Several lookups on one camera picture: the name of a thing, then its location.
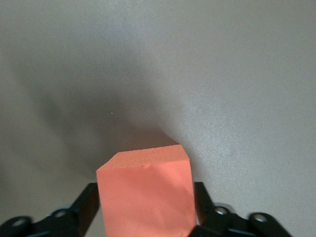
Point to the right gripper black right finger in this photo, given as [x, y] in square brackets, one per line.
[234, 225]

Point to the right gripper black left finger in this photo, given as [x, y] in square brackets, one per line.
[61, 222]

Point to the orange foam cube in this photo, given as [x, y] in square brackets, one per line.
[145, 192]

